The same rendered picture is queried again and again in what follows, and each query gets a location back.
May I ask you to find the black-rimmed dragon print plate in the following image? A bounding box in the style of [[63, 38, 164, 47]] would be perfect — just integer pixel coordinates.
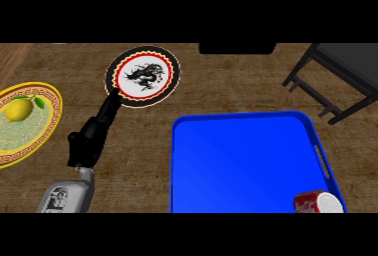
[[103, 45, 181, 109]]

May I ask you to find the blue plastic tray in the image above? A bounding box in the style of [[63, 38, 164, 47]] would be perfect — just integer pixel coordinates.
[[168, 110, 348, 214]]

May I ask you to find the yellow lemon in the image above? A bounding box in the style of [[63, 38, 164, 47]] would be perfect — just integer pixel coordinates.
[[3, 94, 47, 123]]

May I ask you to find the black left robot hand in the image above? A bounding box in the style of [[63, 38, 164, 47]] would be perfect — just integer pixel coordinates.
[[66, 89, 122, 169]]

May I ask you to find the yellow patterned plate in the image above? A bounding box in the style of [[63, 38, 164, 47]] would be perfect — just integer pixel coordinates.
[[0, 81, 65, 170]]

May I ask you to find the red soda can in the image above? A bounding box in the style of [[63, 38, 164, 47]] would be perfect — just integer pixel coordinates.
[[292, 190, 345, 214]]

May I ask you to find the black box appliance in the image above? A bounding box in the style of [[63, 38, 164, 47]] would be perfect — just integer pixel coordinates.
[[198, 42, 277, 56]]

